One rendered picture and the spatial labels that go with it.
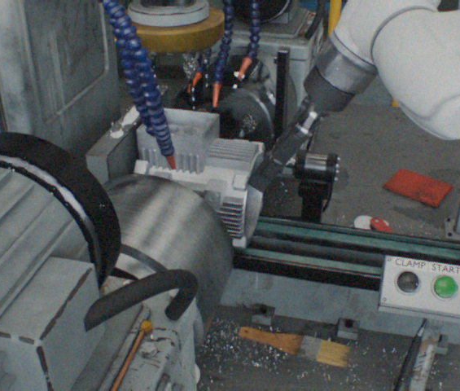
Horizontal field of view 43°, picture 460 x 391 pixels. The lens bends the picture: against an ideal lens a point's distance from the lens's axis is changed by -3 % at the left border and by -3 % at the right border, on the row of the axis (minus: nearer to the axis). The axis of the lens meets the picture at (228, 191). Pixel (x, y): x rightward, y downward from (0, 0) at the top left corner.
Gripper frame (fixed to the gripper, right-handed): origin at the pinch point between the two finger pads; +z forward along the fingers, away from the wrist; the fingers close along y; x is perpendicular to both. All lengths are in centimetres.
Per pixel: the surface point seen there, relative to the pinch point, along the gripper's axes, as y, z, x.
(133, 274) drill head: 34.5, 1.2, -9.8
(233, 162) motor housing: -2.2, 3.3, -5.2
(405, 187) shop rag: -51, 12, 38
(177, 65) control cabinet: -300, 147, -57
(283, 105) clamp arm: -18.1, -3.3, -2.5
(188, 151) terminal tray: -1.1, 5.7, -12.6
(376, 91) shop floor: -318, 87, 70
